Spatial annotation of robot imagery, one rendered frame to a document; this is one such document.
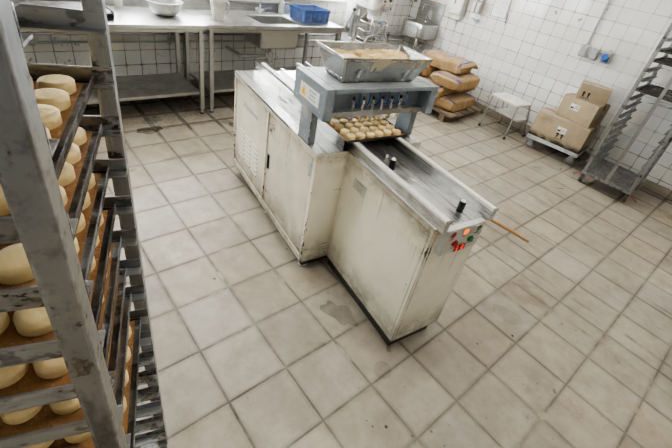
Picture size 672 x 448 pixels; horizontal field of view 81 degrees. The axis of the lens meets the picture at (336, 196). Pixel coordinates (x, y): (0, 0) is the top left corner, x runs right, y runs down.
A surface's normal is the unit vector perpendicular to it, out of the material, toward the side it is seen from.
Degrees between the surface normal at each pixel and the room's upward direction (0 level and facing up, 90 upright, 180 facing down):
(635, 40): 90
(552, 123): 88
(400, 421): 0
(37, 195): 90
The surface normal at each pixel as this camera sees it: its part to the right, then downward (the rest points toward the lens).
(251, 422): 0.17, -0.82
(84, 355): 0.33, 0.57
